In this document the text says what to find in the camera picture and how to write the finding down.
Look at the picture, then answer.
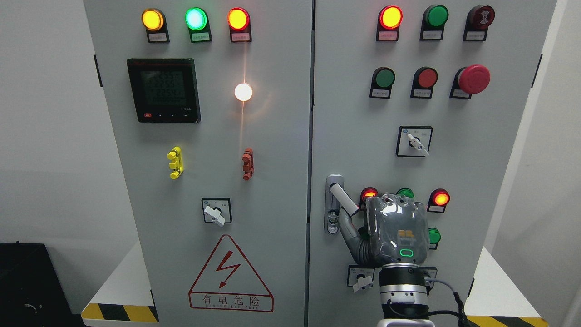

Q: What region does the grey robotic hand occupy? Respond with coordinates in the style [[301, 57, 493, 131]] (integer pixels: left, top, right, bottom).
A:
[[338, 194, 430, 268]]

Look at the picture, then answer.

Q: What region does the silver door handle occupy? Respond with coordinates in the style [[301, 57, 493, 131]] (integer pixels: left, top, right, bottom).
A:
[[324, 174, 359, 235]]

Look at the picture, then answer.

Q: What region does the grey right cabinet door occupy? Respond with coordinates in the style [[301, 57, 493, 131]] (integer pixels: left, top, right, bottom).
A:
[[308, 0, 557, 327]]

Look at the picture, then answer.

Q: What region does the grey cabinet door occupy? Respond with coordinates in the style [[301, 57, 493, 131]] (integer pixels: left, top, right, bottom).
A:
[[84, 0, 313, 327], [308, 0, 557, 327]]

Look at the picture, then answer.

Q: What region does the red lit lamp right door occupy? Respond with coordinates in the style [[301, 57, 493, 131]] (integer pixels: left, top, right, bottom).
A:
[[376, 5, 403, 42]]

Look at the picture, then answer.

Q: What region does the grey left cabinet door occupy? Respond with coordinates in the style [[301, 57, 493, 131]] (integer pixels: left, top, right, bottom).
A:
[[84, 0, 313, 327]]

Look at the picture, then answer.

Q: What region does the green push button lower left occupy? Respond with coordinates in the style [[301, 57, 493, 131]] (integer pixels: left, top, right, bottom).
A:
[[358, 226, 370, 240]]

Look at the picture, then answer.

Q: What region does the green push button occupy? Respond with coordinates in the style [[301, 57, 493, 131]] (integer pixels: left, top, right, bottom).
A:
[[369, 67, 396, 99], [358, 226, 370, 240], [428, 228, 442, 250]]

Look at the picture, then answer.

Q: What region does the green push button lower right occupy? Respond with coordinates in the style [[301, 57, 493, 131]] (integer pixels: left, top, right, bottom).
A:
[[428, 228, 442, 250]]

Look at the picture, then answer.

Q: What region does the green lamp middle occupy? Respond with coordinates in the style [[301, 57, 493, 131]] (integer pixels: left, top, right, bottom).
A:
[[396, 188, 415, 198]]

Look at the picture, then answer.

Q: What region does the red lit lamp middle left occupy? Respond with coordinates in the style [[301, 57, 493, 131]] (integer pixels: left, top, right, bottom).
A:
[[359, 188, 378, 210]]

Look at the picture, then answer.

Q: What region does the red lit lamp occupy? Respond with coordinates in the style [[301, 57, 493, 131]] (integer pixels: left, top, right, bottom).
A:
[[427, 188, 450, 213], [359, 188, 378, 210]]

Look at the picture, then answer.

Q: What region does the red lit lamp middle right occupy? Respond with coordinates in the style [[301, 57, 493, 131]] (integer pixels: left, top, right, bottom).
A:
[[427, 188, 450, 213]]

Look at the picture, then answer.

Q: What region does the green push button upper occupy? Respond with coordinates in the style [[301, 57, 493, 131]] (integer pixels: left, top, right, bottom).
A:
[[369, 67, 396, 99]]

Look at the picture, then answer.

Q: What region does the red push button upper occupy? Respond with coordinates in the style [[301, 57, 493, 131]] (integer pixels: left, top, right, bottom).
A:
[[410, 66, 438, 99]]

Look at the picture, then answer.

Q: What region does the red terminal connector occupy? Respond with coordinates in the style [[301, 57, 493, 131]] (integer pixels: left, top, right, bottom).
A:
[[241, 148, 255, 181]]

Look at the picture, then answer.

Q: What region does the red emergency stop mushroom button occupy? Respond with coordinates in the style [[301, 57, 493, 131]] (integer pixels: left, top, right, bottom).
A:
[[449, 64, 491, 99]]

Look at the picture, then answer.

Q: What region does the red electric hazard warning sticker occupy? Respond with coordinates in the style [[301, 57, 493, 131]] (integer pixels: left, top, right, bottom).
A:
[[188, 234, 274, 312]]

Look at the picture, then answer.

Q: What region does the white lit indicator lamp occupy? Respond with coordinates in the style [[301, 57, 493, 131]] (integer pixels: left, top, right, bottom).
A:
[[234, 83, 253, 102]]

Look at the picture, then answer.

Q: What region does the green lamp top right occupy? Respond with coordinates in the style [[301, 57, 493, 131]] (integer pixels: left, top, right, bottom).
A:
[[420, 5, 449, 41]]

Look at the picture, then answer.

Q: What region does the dark red buzzer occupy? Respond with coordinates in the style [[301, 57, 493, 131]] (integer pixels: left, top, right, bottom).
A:
[[463, 5, 495, 42]]

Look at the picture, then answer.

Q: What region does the yellow terminal connector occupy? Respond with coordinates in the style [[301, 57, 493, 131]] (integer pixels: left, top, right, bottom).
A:
[[167, 146, 183, 180]]

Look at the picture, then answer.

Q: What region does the orange red-ringed indicator lamp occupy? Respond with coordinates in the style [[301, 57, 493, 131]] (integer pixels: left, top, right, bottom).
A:
[[227, 7, 252, 43]]

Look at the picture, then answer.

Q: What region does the black digital power meter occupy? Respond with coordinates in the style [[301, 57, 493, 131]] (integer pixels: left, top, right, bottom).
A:
[[127, 58, 201, 124]]

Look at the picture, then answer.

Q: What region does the white platform with hazard stripes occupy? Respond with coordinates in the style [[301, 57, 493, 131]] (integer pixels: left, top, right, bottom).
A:
[[81, 242, 160, 327]]

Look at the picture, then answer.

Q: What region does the green lit indicator lamp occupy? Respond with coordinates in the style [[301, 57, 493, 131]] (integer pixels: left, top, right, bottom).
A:
[[184, 7, 212, 43]]

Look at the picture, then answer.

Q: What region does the yellow indicator lamp top left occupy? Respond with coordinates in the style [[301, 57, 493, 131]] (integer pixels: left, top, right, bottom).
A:
[[141, 8, 170, 43]]

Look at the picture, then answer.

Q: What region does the black box lower left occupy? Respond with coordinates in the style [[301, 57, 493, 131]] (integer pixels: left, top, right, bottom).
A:
[[0, 242, 71, 327]]

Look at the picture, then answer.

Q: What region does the black knob selector switch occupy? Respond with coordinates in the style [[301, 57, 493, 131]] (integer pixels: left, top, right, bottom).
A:
[[420, 267, 438, 290]]

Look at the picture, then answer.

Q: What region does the lower white-lever rotary switch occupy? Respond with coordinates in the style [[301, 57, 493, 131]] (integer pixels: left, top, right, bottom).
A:
[[347, 265, 375, 293]]

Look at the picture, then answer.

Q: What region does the right door upper rotary switch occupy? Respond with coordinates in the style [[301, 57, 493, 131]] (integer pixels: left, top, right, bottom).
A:
[[396, 126, 433, 157]]

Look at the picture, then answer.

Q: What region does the door rotary switch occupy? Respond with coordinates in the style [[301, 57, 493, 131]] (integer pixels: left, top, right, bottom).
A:
[[201, 197, 232, 227], [396, 126, 433, 157]]

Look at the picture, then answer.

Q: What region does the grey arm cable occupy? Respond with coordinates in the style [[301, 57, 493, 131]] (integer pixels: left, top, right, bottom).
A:
[[425, 278, 469, 327]]

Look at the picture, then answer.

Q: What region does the left door rotary switch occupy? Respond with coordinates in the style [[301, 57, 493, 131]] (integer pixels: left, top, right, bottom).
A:
[[201, 197, 232, 227]]

